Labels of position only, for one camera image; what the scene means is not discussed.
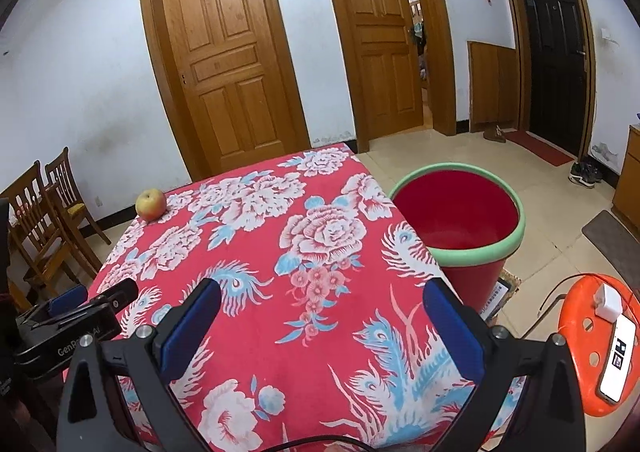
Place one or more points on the flat box with label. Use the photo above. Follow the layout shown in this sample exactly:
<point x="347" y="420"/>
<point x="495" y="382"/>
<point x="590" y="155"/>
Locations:
<point x="502" y="297"/>

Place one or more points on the brown slipper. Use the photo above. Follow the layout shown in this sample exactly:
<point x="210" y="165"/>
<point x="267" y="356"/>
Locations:
<point x="494" y="134"/>

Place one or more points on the wooden wall panel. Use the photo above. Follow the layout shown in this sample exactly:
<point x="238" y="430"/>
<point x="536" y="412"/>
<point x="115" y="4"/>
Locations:
<point x="492" y="87"/>

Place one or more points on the yellow seat cushion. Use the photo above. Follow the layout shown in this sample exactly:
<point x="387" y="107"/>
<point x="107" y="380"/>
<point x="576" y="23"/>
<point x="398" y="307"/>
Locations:
<point x="76" y="209"/>

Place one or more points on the red door mat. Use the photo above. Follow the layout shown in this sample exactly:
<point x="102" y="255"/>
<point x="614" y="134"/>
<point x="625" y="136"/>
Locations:
<point x="540" y="147"/>

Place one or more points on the pair of dark sneakers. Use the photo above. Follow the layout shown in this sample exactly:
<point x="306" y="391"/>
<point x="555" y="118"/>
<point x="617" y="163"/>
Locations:
<point x="585" y="174"/>

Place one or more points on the orange plastic stool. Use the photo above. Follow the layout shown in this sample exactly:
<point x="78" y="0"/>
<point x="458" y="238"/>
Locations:
<point x="580" y="332"/>

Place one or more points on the open wooden panel door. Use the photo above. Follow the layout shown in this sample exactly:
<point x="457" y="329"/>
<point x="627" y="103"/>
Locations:
<point x="380" y="32"/>

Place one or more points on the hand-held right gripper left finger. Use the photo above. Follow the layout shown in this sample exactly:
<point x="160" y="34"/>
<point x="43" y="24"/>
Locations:
<point x="192" y="327"/>

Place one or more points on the wooden chair with cushion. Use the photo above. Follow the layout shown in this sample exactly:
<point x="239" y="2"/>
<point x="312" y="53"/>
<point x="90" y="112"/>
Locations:
<point x="60" y="177"/>

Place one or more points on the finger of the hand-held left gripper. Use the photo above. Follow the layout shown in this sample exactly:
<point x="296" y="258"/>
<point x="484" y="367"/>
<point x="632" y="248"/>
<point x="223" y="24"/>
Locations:
<point x="67" y="299"/>
<point x="117" y="294"/>

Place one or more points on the closed wooden panel door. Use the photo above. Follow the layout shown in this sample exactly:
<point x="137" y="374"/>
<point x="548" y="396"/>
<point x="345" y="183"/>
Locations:
<point x="225" y="57"/>

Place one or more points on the white smartphone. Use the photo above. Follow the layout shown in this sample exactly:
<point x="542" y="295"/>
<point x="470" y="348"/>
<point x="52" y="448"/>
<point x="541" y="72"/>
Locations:
<point x="617" y="362"/>

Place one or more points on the red bucket with green rim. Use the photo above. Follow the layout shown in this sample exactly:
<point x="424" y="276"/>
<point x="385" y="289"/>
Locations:
<point x="450" y="212"/>

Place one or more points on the hanging clothes in doorway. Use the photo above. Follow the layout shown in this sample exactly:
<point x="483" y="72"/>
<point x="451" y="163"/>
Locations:
<point x="419" y="39"/>

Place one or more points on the black entrance door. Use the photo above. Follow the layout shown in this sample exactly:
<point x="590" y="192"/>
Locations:
<point x="550" y="57"/>

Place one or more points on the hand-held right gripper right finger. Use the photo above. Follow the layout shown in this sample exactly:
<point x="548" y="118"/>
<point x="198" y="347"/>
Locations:
<point x="452" y="327"/>

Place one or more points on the red floral tablecloth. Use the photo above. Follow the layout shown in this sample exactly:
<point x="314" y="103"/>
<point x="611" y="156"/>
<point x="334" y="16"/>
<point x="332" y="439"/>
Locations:
<point x="310" y="282"/>

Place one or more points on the grey floor mat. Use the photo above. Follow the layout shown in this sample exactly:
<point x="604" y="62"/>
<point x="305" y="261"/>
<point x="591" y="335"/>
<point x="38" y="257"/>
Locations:
<point x="615" y="237"/>

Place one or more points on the wooden cabinet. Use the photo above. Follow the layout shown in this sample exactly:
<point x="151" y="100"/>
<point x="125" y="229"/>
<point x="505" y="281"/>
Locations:
<point x="630" y="172"/>

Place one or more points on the white charger plug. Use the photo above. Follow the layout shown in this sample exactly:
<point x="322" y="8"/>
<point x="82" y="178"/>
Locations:
<point x="607" y="304"/>

